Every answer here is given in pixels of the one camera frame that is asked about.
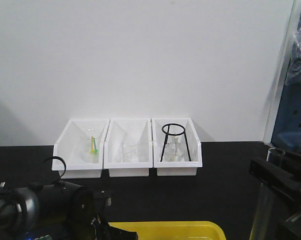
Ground blue pegboard drying rack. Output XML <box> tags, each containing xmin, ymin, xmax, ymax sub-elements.
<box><xmin>270</xmin><ymin>0</ymin><xmax>301</xmax><ymax>153</ymax></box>

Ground black cable loop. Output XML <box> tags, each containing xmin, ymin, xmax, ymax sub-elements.
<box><xmin>41</xmin><ymin>155</ymin><xmax>68</xmax><ymax>186</ymax></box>

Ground glass beaker with green sticks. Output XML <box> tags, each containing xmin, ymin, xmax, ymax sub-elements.
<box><xmin>79</xmin><ymin>128</ymin><xmax>102</xmax><ymax>163</ymax></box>

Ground yellow plastic tray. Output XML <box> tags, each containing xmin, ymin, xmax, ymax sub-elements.
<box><xmin>109</xmin><ymin>221</ymin><xmax>227</xmax><ymax>240</ymax></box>

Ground white storage bin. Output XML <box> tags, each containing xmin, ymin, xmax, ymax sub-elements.
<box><xmin>103</xmin><ymin>118</ymin><xmax>153</xmax><ymax>178</ymax></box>
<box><xmin>151</xmin><ymin>117</ymin><xmax>203</xmax><ymax>177</ymax></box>
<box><xmin>51</xmin><ymin>118</ymin><xmax>110</xmax><ymax>179</ymax></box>

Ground right white storage bin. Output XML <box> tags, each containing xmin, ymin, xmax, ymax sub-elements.
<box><xmin>151</xmin><ymin>117</ymin><xmax>203</xmax><ymax>177</ymax></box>

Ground black wire tripod stand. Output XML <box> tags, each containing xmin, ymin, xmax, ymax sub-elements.
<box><xmin>159</xmin><ymin>123</ymin><xmax>192</xmax><ymax>163</ymax></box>

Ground left white storage bin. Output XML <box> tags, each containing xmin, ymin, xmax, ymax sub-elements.
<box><xmin>51</xmin><ymin>118</ymin><xmax>110</xmax><ymax>179</ymax></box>

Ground clear glass beakers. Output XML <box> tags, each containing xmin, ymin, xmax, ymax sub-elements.
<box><xmin>118</xmin><ymin>136</ymin><xmax>139</xmax><ymax>163</ymax></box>

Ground small glassware in right bin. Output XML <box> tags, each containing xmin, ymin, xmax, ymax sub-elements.
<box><xmin>163</xmin><ymin>135</ymin><xmax>184</xmax><ymax>162</ymax></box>

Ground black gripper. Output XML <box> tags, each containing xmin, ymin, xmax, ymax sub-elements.
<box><xmin>249</xmin><ymin>157</ymin><xmax>301</xmax><ymax>240</ymax></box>
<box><xmin>87</xmin><ymin>213</ymin><xmax>138</xmax><ymax>240</ymax></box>

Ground clear glass test tube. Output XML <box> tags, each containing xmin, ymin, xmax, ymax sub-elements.
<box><xmin>249</xmin><ymin>147</ymin><xmax>286</xmax><ymax>240</ymax></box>

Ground middle white storage bin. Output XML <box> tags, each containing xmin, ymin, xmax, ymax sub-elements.
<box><xmin>103</xmin><ymin>118</ymin><xmax>153</xmax><ymax>178</ymax></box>

